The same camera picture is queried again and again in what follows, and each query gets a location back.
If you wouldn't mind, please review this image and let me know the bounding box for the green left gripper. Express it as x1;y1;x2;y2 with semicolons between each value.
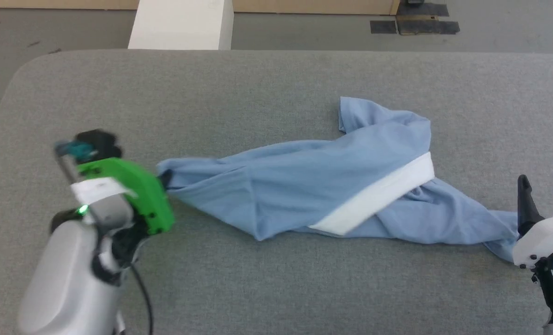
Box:
77;158;175;235

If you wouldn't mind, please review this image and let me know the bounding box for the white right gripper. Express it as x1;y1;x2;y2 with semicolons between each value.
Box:
512;174;553;269

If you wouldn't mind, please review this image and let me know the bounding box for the light blue polo shirt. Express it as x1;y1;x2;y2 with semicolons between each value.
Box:
157;96;521;263

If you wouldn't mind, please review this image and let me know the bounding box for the grey fabric sofa seat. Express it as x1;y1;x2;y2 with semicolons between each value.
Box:
0;49;553;335

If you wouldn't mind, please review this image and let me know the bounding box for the lemon print partition screen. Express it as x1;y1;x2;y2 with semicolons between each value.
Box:
0;0;400;16

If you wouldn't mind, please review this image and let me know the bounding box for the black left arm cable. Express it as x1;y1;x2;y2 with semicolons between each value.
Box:
54;140;154;335

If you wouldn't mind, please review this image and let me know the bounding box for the white box pedestal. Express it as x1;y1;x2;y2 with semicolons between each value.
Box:
127;0;234;50

